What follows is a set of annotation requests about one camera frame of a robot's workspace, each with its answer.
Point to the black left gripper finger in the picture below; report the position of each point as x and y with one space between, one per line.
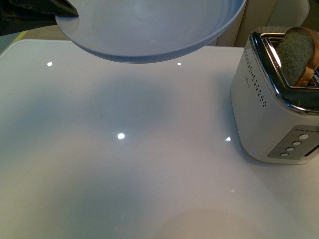
55 7

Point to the light blue round plate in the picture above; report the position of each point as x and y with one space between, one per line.
147 31

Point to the brown bread slice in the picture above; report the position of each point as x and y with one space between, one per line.
298 53

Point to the white silver toaster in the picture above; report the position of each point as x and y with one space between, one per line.
276 121

